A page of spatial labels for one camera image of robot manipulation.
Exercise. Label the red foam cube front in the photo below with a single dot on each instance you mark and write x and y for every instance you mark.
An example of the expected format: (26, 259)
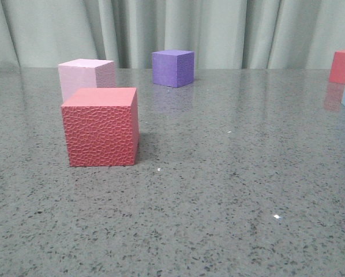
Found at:
(101, 127)

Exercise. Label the pink foam cube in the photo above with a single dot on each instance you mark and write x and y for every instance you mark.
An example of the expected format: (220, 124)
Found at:
(85, 73)

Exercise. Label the purple foam cube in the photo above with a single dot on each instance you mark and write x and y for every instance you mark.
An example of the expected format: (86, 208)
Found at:
(173, 68)

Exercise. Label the red foam cube right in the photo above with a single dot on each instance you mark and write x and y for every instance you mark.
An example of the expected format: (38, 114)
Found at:
(337, 73)

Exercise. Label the grey-green curtain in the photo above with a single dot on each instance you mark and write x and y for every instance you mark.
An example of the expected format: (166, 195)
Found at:
(223, 34)

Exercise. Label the red foam cube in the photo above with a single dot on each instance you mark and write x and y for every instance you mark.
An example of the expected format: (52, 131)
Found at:
(337, 73)
(101, 127)

